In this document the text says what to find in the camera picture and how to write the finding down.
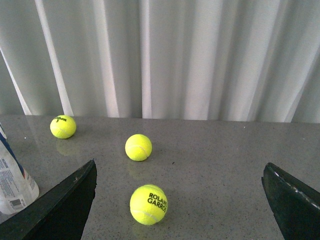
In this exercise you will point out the plain right tennis ball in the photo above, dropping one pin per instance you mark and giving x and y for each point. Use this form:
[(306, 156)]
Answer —
[(138, 147)]

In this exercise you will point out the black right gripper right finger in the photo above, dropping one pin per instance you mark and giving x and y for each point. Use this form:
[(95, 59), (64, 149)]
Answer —
[(295, 205)]

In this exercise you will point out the Roland Garros tennis ball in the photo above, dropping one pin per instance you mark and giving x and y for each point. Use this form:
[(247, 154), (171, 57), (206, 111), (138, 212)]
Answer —
[(148, 204)]

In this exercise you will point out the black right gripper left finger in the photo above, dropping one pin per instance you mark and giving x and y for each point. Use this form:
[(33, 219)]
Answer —
[(60, 214)]

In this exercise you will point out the white pleated curtain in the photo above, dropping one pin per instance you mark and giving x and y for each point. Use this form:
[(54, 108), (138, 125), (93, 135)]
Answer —
[(231, 60)]

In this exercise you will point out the clear plastic tennis ball can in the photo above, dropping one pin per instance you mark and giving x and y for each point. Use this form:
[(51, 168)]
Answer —
[(17, 187)]

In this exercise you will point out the far Wilson 3 tennis ball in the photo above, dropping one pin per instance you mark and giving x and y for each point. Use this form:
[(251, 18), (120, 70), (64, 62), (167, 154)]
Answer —
[(63, 126)]

